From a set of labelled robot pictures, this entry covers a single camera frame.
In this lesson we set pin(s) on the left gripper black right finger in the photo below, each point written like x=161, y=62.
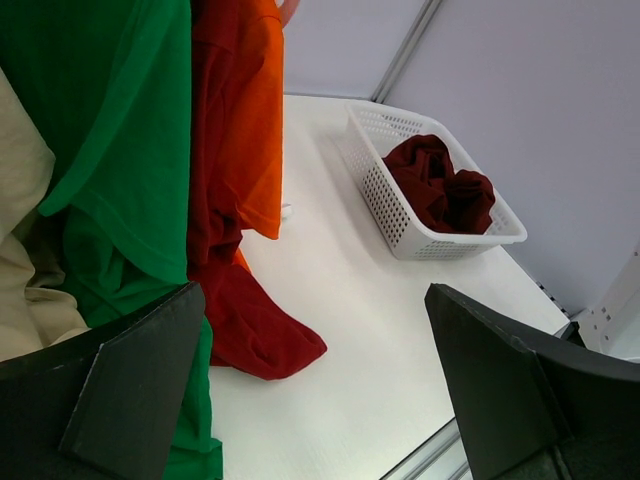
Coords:
x=530, y=405

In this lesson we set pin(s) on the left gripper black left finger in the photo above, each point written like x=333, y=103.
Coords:
x=103, y=404

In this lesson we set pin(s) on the wide pink hanger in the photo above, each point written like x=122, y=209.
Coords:
x=287, y=9

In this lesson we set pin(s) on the green t shirt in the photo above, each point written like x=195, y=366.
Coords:
x=108, y=84

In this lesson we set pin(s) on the orange t shirt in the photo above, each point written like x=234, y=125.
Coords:
x=237, y=126

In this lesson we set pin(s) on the beige t shirt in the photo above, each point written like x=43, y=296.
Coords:
x=35, y=313

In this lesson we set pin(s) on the maroon t shirt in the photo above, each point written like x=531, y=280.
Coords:
x=445, y=200

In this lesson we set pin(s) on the red t shirt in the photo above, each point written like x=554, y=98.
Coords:
x=251, y=332

